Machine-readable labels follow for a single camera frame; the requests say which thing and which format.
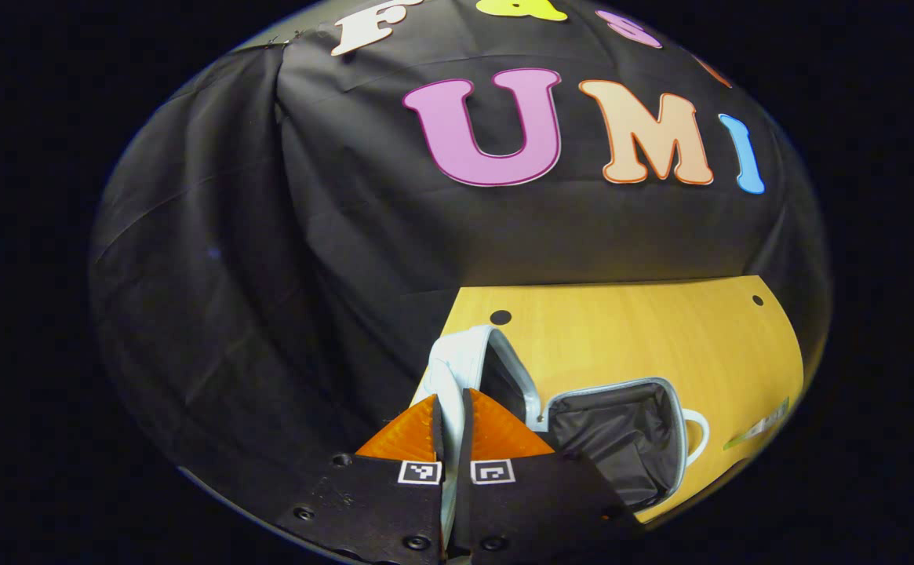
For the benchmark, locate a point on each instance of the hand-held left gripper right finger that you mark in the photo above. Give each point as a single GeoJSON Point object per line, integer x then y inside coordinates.
{"type": "Point", "coordinates": [519, 510]}

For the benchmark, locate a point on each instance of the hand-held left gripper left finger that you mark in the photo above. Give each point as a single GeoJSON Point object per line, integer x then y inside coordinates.
{"type": "Point", "coordinates": [378, 502]}

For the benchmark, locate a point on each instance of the light blue suitcase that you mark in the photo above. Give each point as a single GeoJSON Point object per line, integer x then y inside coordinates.
{"type": "Point", "coordinates": [613, 439]}

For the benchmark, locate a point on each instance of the green and white tube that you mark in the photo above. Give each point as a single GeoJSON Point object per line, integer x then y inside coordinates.
{"type": "Point", "coordinates": [759, 428]}

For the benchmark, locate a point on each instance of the black backdrop cloth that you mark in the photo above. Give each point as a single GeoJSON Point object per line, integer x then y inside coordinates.
{"type": "Point", "coordinates": [307, 235]}

